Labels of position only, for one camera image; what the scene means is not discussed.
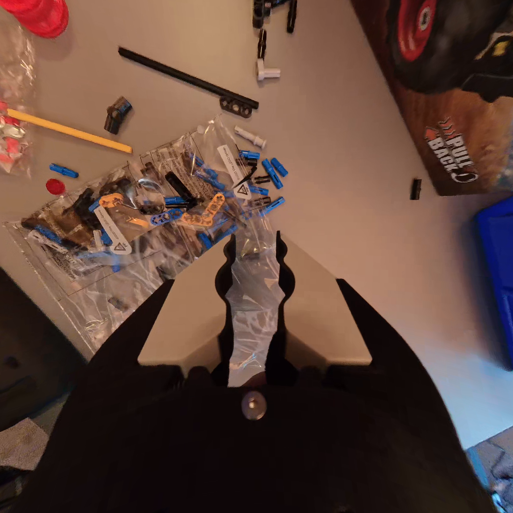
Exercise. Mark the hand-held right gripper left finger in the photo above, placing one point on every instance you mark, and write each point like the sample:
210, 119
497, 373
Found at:
184, 320

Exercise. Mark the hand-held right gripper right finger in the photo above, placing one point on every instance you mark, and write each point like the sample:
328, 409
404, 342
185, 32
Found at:
324, 320

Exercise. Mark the clear plastic bag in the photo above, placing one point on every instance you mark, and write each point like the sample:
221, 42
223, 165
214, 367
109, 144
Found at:
160, 256

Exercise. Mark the grey desk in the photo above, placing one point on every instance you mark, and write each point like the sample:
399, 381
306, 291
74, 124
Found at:
340, 160

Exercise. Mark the cluster of blue pins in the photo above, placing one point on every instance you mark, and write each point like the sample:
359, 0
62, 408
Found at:
272, 172

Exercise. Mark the small black bush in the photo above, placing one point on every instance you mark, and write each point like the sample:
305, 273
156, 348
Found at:
416, 189

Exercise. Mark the blue plastic bin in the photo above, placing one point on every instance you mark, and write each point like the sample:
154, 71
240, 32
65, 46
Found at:
497, 280

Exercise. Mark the small red round piece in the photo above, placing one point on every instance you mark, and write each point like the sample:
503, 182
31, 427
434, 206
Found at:
55, 186

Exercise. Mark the long blue pin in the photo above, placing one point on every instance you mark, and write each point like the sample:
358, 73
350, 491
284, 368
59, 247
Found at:
64, 170

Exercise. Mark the light grey pin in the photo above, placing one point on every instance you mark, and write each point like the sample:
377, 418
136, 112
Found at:
250, 137

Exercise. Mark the small black connector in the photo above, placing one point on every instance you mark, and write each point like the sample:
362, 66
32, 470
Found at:
116, 114

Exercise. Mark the short black three-hole beam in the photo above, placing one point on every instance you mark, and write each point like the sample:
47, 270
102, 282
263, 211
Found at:
236, 107

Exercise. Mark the yellow axle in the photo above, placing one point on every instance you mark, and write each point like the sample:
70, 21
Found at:
68, 130

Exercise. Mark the long black axle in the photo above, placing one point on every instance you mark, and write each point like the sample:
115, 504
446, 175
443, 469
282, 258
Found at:
188, 78

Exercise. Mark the clear bag of small parts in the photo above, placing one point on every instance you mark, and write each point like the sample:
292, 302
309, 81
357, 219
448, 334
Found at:
14, 132

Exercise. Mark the white angled connector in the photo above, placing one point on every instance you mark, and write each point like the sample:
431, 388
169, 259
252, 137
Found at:
266, 72

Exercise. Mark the printed toy set box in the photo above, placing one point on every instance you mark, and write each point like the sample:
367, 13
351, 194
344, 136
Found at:
441, 80

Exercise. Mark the small black pin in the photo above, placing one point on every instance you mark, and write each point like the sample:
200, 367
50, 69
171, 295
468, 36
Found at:
291, 16
261, 42

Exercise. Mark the red wheel hub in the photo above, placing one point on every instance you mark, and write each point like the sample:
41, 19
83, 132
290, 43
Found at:
40, 16

